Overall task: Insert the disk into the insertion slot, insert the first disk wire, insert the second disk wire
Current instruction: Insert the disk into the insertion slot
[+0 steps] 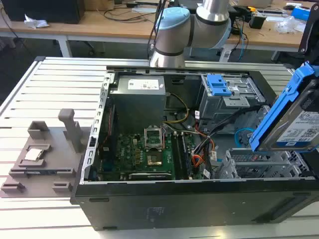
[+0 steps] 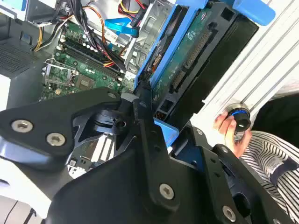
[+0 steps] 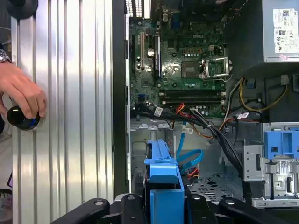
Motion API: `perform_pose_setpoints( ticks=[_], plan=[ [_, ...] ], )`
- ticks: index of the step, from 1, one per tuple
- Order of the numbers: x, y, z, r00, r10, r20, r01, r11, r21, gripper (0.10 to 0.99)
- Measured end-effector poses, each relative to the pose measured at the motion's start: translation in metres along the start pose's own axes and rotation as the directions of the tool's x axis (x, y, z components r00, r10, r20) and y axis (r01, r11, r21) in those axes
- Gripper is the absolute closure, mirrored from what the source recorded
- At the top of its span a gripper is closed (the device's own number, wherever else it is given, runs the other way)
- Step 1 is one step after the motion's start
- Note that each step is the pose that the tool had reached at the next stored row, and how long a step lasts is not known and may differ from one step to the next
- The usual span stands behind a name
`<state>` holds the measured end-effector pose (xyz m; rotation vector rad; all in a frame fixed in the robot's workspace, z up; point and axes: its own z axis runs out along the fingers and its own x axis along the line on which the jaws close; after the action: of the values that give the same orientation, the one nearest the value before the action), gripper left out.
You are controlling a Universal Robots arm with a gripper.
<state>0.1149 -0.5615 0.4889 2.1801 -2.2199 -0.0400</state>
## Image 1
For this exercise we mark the metal disk bay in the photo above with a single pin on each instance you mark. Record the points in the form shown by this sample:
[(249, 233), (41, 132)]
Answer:
[(261, 164)]

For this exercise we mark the blue cardboard box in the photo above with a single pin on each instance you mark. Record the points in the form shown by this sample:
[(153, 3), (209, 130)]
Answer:
[(300, 12)]

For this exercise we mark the small black device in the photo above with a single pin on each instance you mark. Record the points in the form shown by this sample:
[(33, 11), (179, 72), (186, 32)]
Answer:
[(256, 22)]

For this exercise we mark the blue plastic drive latch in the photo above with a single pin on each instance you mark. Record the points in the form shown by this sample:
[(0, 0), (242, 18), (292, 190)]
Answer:
[(219, 85)]

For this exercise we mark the black open PC case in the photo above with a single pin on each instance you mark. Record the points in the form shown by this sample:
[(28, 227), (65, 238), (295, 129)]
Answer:
[(174, 206)]

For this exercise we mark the grey power supply unit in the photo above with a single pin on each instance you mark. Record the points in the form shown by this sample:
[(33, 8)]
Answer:
[(138, 102)]

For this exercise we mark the hard disk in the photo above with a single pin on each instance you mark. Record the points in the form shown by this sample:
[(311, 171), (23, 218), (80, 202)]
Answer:
[(276, 119)]

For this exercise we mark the clear plastic bag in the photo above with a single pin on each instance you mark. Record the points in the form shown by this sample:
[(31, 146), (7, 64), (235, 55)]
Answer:
[(290, 25)]

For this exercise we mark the silver CPU chip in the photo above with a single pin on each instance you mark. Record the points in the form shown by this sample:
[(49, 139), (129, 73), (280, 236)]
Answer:
[(35, 154)]

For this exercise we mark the silver metal drive cage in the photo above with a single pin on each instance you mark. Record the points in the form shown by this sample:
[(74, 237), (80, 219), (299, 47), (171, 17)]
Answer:
[(224, 107)]

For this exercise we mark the crumpled white plastic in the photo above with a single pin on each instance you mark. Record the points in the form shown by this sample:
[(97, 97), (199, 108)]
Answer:
[(35, 22)]

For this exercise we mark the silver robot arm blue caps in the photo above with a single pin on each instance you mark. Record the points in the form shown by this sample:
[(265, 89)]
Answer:
[(174, 35)]

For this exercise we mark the grey parts rack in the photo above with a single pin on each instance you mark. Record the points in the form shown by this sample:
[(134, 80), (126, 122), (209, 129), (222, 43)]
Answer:
[(54, 154)]

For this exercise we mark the RAM stick with dark chips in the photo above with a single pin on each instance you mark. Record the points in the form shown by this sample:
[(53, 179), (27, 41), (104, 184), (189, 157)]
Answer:
[(47, 171)]

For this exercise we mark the large black box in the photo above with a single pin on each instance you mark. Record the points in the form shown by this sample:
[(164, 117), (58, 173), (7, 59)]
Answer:
[(42, 10)]

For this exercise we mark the black expansion slot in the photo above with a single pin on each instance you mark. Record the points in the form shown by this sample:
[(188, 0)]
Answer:
[(149, 176)]

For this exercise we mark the wooden desk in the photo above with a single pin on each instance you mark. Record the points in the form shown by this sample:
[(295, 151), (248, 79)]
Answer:
[(112, 27)]

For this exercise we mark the CPU socket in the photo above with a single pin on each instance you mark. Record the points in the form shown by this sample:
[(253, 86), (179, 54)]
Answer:
[(154, 160)]

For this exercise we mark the green motherboard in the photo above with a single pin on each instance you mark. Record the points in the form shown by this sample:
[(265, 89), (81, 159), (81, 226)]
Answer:
[(129, 154)]

